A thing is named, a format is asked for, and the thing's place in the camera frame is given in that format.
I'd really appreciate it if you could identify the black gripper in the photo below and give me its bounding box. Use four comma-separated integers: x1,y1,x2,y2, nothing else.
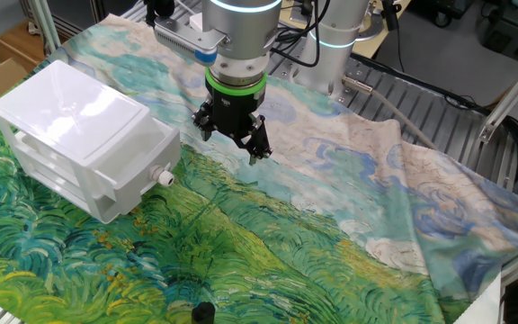
191,87,273,167

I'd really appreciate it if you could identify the white plastic drawer cabinet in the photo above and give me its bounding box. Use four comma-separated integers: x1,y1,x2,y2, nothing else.
0,59,161,225

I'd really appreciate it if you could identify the painted landscape cloth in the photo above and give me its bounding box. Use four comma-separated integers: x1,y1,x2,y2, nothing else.
0,13,518,324

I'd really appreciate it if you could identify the small black cylinder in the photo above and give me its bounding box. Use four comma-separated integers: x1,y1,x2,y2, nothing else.
191,301,217,324

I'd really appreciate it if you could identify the white fabric sheet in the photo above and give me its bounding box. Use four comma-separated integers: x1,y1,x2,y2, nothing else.
454,272,505,324

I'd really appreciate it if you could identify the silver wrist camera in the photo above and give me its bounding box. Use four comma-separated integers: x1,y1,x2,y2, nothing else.
153,15,220,68

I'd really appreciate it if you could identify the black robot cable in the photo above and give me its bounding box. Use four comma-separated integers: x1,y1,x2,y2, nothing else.
270,0,332,68

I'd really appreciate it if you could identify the grey hose with metal plug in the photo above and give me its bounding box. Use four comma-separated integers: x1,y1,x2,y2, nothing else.
342,75,439,150

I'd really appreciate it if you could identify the black clamp handle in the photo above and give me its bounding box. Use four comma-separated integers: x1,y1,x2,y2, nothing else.
380,0,400,32

